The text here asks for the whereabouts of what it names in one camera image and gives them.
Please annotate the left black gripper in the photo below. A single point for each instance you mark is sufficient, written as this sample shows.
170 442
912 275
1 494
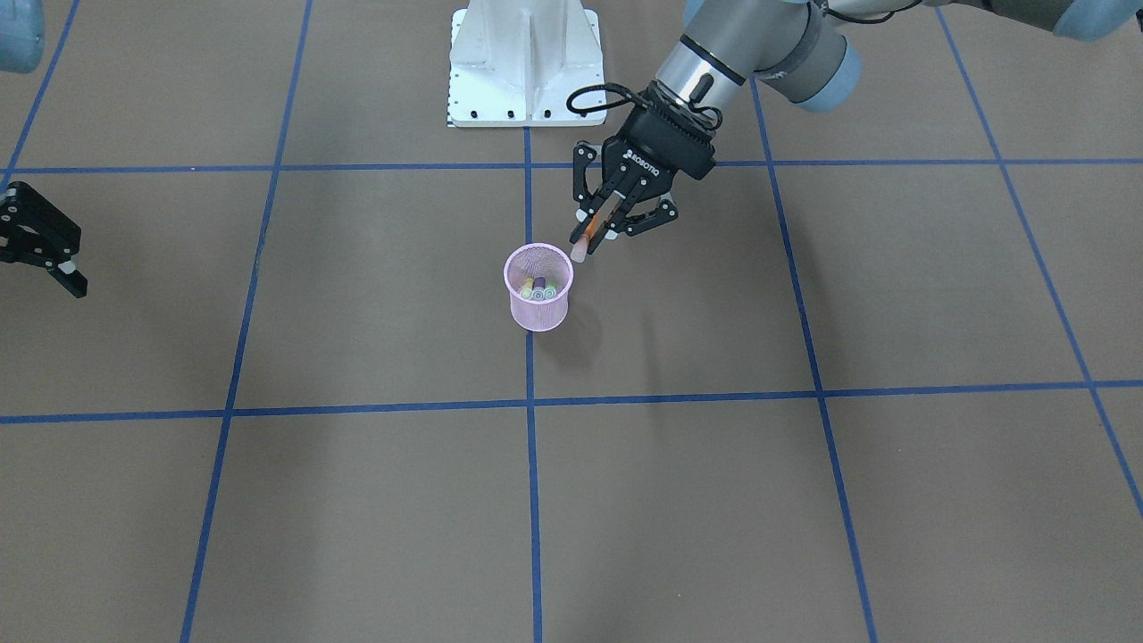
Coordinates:
663 148

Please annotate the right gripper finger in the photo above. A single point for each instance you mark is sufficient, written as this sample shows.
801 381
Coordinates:
37 234

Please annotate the orange marker pen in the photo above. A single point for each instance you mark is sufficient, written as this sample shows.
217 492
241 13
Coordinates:
597 229

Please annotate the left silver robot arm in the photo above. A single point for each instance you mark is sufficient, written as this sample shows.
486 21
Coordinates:
798 48

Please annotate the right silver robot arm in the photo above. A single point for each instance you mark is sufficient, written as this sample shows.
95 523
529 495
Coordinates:
22 39

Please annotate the pink mesh pen holder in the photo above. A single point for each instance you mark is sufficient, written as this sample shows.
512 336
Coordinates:
538 260

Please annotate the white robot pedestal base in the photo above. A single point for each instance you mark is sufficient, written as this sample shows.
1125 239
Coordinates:
514 64

